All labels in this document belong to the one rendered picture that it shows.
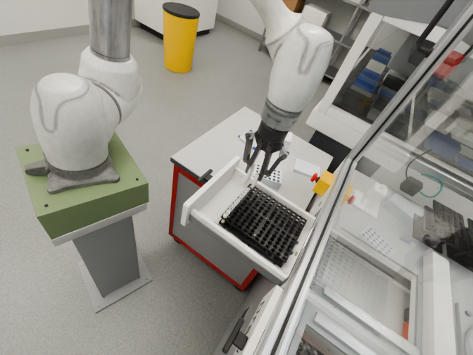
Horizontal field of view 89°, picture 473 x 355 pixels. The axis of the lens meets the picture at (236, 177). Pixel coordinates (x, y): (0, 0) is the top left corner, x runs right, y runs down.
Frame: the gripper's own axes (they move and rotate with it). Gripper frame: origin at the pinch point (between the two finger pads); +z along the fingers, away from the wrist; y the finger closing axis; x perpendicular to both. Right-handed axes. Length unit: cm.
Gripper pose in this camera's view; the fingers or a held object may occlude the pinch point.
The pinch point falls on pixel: (253, 176)
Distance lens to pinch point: 74.8
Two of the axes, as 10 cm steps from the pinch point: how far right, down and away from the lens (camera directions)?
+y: 8.2, 5.3, -2.2
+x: 5.2, -5.3, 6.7
